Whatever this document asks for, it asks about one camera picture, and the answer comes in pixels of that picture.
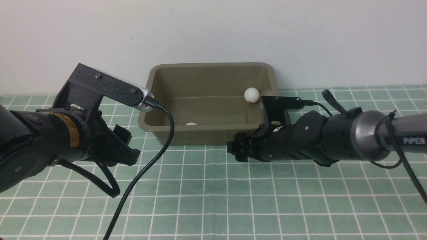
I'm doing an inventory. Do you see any black left camera cable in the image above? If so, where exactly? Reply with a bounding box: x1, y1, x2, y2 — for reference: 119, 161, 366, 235
57, 98, 175, 240

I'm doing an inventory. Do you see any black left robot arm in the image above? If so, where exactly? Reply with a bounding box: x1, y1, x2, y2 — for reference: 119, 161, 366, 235
0, 106, 140, 197

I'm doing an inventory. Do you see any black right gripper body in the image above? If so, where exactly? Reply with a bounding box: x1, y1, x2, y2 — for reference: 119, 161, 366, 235
247, 125, 301, 162

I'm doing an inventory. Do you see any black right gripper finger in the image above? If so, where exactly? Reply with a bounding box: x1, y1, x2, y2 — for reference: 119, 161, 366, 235
226, 133, 257, 162

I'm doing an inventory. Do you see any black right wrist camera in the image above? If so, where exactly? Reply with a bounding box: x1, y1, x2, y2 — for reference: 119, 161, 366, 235
261, 96, 305, 128

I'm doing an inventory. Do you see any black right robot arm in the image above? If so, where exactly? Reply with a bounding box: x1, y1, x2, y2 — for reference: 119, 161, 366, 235
226, 89, 427, 201

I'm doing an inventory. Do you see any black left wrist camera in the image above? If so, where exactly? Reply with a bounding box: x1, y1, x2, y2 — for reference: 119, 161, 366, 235
52, 63, 159, 114

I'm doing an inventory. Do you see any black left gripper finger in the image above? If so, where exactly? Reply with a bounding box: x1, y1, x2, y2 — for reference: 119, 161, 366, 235
112, 125, 140, 166

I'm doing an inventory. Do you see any olive green plastic bin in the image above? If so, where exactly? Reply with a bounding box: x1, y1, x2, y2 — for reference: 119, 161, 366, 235
145, 62, 279, 145

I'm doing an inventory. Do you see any black camera cable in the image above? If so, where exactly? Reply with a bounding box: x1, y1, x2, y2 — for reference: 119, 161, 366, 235
57, 98, 175, 240
299, 98, 332, 117

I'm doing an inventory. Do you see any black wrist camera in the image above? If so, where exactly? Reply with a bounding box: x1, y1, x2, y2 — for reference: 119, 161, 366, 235
52, 63, 159, 114
261, 96, 305, 128

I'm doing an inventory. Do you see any black right camera cable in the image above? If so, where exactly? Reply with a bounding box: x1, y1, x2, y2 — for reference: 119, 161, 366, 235
299, 98, 332, 117

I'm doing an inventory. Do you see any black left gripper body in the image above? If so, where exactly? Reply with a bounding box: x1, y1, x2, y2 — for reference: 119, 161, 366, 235
77, 111, 119, 167

